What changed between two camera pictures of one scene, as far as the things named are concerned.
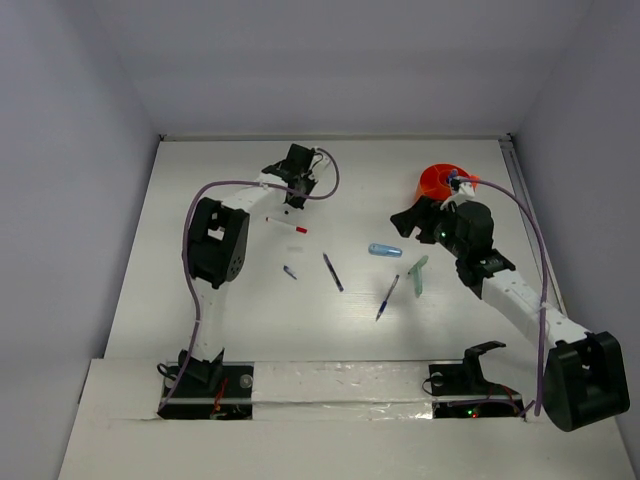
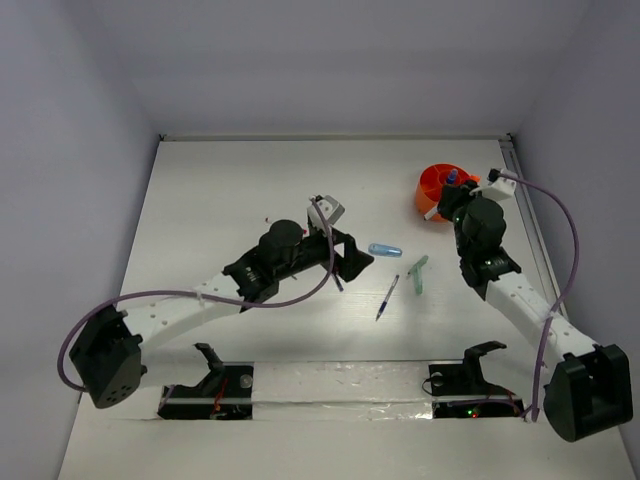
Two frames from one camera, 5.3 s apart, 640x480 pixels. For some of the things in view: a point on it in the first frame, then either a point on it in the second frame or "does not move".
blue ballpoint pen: (384, 304) does not move
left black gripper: (310, 182) to (353, 260)
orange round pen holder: (433, 180) does not move
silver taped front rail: (350, 390) does not move
